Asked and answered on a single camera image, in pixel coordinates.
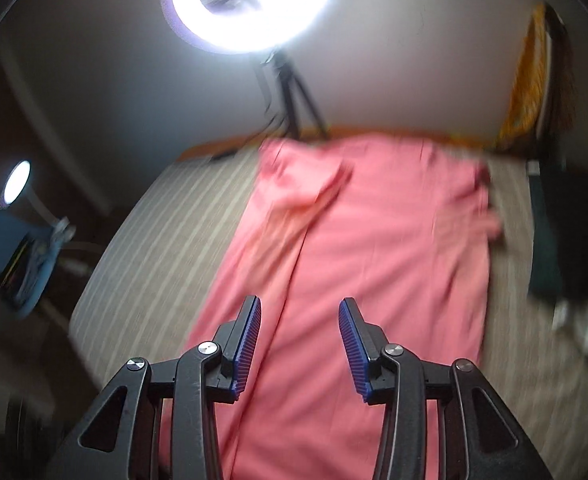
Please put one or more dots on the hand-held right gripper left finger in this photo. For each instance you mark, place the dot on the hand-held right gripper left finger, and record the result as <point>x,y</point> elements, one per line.
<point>246,350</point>

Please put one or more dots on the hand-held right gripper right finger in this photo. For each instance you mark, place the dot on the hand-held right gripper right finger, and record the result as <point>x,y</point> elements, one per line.
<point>351,350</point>

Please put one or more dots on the pink garment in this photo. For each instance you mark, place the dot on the pink garment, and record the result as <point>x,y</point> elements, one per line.
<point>373,235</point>

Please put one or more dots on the black power adapter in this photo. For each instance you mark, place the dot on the black power adapter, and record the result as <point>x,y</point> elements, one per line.
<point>224,154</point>

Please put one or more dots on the white socks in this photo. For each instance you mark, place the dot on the white socks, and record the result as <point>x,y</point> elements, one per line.
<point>581,320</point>

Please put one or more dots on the dark folded cloth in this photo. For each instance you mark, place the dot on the dark folded cloth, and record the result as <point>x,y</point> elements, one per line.
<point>568,240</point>

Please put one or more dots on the blue organizer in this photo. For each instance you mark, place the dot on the blue organizer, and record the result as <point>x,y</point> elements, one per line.
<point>9,255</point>

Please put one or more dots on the black tripod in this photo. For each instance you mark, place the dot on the black tripod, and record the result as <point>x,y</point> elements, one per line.
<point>290,95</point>

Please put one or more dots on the small round lamp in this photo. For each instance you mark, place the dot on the small round lamp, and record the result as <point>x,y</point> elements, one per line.
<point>15,182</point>

